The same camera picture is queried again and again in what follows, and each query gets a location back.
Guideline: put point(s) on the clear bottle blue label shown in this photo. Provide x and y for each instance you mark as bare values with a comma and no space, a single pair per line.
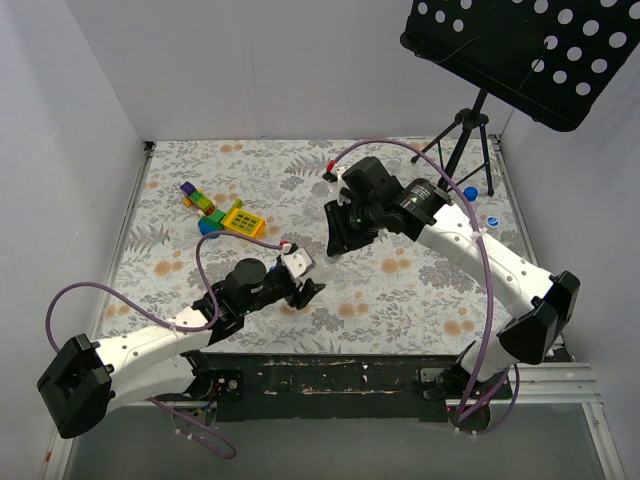
471,193

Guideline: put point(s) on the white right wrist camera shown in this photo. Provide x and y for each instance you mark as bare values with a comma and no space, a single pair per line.
339,192

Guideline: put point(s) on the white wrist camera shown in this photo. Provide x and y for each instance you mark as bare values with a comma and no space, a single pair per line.
297,261
339,192

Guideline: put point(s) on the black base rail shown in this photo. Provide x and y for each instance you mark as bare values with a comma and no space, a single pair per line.
244,387

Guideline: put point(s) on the toy block car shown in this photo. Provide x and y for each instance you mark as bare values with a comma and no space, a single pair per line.
196,198

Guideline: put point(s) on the black music stand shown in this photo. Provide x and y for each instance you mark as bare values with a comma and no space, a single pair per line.
550,60

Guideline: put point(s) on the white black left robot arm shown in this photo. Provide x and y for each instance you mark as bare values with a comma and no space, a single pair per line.
88,379

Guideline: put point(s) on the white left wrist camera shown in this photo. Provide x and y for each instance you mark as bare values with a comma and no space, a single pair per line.
297,261

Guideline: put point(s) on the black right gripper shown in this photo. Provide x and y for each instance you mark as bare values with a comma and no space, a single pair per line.
345,220

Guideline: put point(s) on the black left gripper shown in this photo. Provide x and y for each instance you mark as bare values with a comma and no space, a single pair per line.
293,289

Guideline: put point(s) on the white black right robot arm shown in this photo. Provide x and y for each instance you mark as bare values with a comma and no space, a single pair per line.
540,304

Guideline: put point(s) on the green blue toy blocks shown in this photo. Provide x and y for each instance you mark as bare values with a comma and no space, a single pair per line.
214,219

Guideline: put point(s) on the yellow window toy block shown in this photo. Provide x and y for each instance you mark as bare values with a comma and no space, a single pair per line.
239,221

